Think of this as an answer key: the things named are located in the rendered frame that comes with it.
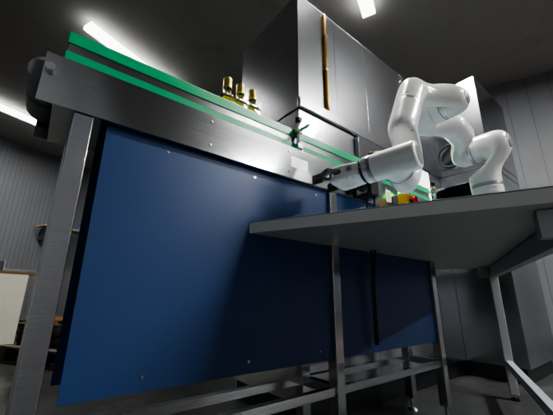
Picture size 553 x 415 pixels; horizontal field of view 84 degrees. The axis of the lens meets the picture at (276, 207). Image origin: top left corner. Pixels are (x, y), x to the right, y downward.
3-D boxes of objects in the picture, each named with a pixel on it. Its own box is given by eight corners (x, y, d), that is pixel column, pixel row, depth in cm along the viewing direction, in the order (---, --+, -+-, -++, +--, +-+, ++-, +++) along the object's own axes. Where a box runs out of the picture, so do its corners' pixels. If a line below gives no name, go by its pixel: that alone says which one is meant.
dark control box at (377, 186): (367, 202, 132) (365, 184, 134) (383, 198, 126) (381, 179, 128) (355, 198, 127) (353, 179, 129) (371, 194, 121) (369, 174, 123)
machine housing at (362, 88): (407, 277, 340) (393, 149, 383) (489, 273, 280) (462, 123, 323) (217, 260, 200) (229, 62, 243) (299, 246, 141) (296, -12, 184)
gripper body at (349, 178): (360, 175, 89) (327, 186, 96) (376, 186, 97) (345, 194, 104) (359, 152, 92) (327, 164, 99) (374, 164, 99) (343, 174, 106)
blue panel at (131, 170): (402, 258, 177) (399, 228, 182) (433, 255, 164) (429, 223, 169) (83, 209, 82) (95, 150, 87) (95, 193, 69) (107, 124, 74)
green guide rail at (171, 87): (429, 202, 176) (427, 189, 178) (430, 202, 175) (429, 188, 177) (63, 60, 72) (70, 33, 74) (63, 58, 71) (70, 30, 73)
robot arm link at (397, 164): (383, 170, 98) (369, 148, 93) (426, 156, 89) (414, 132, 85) (380, 188, 93) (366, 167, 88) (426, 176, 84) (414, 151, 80)
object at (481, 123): (474, 204, 300) (460, 123, 325) (521, 195, 272) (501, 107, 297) (441, 188, 259) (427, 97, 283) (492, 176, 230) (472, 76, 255)
